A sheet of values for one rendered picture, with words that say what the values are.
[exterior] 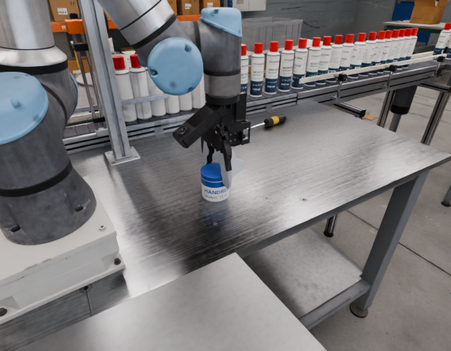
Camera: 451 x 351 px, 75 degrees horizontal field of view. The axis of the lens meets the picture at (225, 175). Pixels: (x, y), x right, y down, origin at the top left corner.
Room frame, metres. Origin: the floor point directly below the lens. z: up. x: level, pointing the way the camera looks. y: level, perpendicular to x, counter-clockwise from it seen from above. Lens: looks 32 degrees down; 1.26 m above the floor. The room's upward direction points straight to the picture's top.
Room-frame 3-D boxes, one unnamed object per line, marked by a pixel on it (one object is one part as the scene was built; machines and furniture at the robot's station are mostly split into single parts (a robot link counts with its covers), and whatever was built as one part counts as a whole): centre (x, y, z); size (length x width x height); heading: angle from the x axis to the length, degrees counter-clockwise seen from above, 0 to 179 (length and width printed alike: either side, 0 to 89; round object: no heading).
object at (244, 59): (1.18, -0.06, 0.98); 0.05 x 0.05 x 0.20
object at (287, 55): (1.29, -0.26, 0.98); 0.05 x 0.05 x 0.20
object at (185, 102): (1.06, 0.15, 0.98); 0.05 x 0.05 x 0.20
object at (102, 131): (0.86, 0.39, 1.05); 0.10 x 0.04 x 0.33; 30
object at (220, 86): (0.61, 0.01, 1.10); 0.08 x 0.08 x 0.05
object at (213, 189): (0.59, 0.02, 0.87); 0.07 x 0.07 x 0.07
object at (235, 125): (0.61, 0.00, 1.02); 0.09 x 0.08 x 0.12; 124
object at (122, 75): (0.95, 0.33, 0.98); 0.05 x 0.05 x 0.20
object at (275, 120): (1.01, -0.14, 0.84); 0.20 x 0.03 x 0.03; 126
